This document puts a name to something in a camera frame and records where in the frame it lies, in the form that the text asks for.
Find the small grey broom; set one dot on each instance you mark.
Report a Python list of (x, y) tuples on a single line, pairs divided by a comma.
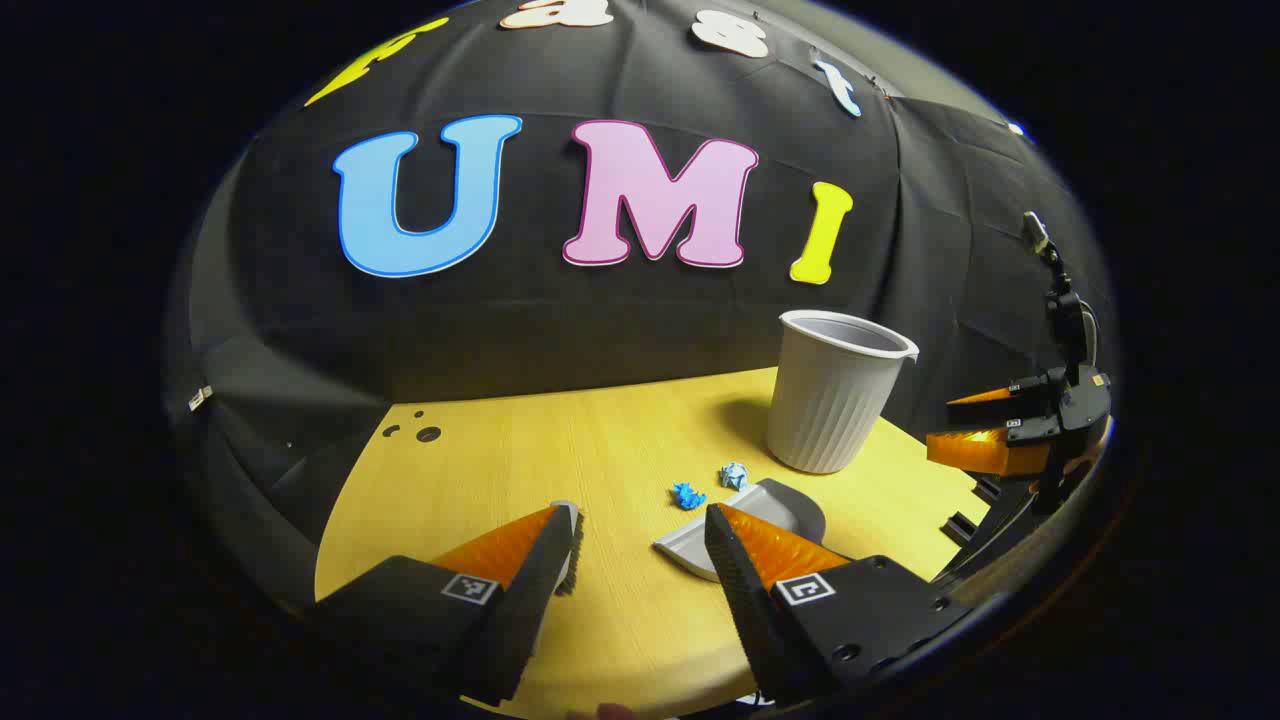
[(570, 515)]

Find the dark blue paper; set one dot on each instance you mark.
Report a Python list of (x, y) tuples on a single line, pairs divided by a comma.
[(688, 496)]

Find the light blue paper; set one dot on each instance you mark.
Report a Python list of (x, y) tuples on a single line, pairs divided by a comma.
[(734, 476)]

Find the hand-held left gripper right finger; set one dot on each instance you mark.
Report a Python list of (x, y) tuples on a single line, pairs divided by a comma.
[(745, 600)]

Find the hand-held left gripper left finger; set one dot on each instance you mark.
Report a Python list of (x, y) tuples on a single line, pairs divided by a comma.
[(535, 600)]

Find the small metal clip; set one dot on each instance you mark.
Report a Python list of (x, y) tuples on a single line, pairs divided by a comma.
[(200, 399)]

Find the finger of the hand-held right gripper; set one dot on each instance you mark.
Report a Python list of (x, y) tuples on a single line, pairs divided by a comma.
[(990, 396), (985, 450)]

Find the black desk edge clamp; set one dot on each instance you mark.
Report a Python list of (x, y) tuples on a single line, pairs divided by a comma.
[(966, 528), (988, 489)]

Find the grey dustpan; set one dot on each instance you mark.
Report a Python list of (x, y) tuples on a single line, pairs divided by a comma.
[(778, 500)]

